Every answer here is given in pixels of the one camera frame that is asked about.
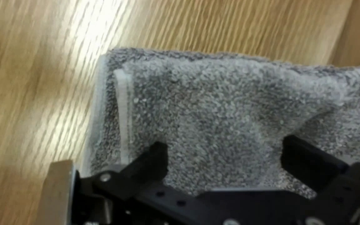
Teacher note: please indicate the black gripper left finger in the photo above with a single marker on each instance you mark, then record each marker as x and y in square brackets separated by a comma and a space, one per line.
[146, 173]

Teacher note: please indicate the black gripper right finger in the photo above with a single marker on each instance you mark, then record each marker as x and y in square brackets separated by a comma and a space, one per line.
[312, 164]

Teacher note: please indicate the grey towel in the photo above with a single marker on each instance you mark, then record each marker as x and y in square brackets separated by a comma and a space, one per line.
[230, 125]

